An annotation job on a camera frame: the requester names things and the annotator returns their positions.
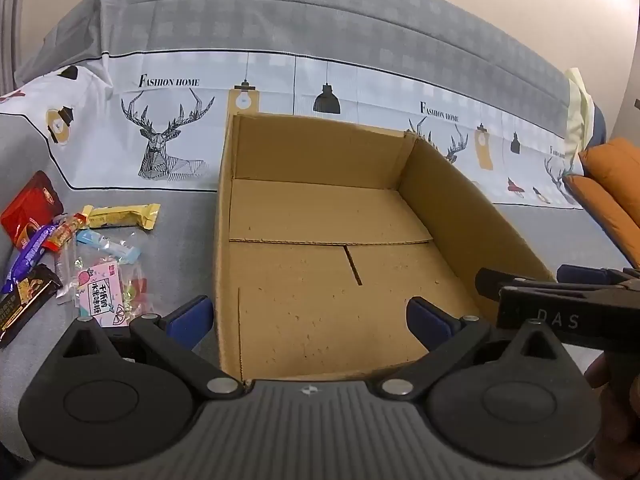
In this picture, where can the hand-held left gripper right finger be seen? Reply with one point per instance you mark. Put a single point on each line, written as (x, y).
(425, 320)

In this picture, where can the grey checked quilt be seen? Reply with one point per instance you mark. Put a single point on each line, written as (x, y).
(300, 10)

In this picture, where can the grey curtain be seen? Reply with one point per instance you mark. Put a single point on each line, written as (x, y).
(9, 20)

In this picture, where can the blue pillow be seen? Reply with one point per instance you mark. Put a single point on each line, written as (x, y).
(599, 127)

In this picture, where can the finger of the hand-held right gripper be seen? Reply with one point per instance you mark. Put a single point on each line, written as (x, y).
(505, 282)
(582, 274)

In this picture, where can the cream cloth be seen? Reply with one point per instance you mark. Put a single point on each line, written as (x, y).
(579, 110)

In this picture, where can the red snack packet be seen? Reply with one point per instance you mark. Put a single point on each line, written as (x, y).
(30, 205)

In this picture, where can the yellow snack bar packet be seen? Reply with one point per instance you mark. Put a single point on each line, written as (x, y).
(120, 216)

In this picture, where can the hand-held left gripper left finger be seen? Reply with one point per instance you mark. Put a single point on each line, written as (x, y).
(192, 319)

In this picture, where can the purple snack packet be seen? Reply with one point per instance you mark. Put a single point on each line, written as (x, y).
(30, 255)

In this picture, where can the deer print bedsheet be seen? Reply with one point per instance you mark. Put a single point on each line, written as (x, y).
(165, 110)

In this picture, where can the orange pillow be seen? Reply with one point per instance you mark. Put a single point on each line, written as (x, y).
(602, 210)
(617, 170)

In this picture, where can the pink label candy bag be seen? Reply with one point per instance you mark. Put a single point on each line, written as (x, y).
(100, 285)

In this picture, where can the cardboard box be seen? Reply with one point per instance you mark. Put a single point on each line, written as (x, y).
(300, 285)

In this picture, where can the small red sausage packet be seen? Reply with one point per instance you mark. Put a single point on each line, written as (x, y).
(65, 232)

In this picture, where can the light blue candy packet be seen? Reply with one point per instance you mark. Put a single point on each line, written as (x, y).
(107, 245)

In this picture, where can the black snack packet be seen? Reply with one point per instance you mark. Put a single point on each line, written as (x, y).
(25, 300)

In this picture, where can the person's right hand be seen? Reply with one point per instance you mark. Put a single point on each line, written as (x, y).
(617, 430)

